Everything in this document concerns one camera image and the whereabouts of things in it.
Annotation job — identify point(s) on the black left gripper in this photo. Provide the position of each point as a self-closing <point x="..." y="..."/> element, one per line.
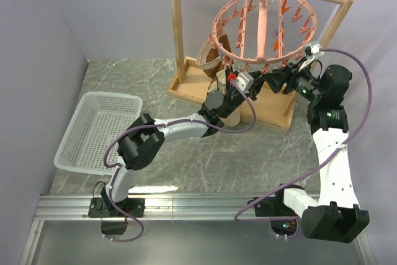
<point x="256" y="87"/>

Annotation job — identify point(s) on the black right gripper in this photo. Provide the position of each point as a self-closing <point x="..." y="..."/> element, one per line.
<point x="276" y="80"/>

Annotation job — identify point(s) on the beige underwear navy trim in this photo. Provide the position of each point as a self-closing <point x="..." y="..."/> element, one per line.
<point x="231" y="118"/>

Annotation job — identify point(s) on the pink round clip hanger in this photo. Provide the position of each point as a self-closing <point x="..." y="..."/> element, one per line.
<point x="241" y="9"/>

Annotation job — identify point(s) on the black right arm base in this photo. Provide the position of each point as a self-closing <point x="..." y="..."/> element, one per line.
<point x="269" y="208"/>

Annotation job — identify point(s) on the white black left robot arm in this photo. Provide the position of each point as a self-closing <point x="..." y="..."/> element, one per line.
<point x="137" y="147"/>

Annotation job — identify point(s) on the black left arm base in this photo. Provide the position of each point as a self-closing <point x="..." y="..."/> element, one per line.
<point x="133" y="206"/>

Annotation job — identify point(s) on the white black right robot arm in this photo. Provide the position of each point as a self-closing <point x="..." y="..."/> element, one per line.
<point x="336" y="215"/>

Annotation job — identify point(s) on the brown underwear on hanger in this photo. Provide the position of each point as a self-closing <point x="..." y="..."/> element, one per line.
<point x="209" y="59"/>

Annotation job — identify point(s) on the white plastic basket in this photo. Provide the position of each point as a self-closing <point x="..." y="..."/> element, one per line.
<point x="100" y="117"/>

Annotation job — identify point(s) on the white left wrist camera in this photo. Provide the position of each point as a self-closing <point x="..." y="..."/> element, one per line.
<point x="243" y="81"/>

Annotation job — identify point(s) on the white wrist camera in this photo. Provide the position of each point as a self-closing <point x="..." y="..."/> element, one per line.
<point x="312" y="51"/>
<point x="243" y="81"/>

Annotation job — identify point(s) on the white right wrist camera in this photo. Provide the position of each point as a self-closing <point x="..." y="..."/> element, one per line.
<point x="312" y="51"/>

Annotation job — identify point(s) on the aluminium mounting rail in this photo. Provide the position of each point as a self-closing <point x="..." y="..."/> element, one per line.
<point x="158" y="207"/>

